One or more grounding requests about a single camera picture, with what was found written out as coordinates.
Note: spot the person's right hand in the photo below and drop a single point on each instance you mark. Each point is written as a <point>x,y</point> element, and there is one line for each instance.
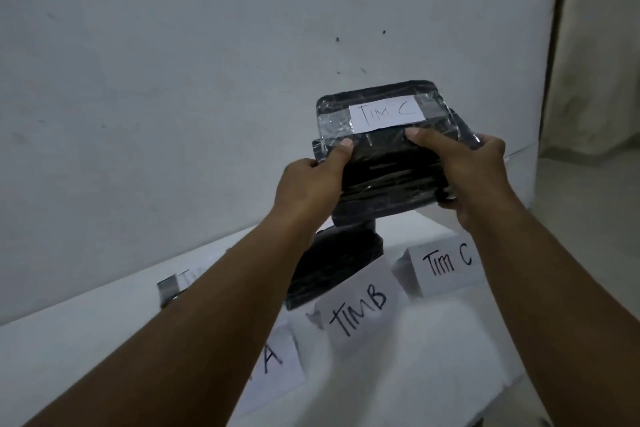
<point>480,176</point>

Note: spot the person's left hand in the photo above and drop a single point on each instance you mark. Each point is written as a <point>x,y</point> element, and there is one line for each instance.
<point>310,196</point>

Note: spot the large black package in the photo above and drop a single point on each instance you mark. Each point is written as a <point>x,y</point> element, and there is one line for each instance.
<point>390,186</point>

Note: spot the rounded black package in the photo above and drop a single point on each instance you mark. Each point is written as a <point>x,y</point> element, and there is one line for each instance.
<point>380,141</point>

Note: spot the white label thin writing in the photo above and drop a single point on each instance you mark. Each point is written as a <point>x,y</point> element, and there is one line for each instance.
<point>385,114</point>
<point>187,277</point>

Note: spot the person's right forearm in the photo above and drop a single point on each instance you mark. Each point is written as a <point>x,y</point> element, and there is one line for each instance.
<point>560,316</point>

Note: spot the person's left forearm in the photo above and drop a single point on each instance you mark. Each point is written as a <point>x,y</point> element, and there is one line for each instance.
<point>175,341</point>

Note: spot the folded white paper sign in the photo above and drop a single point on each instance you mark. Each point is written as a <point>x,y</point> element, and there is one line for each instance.
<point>280,366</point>
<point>445,264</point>
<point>360,311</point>

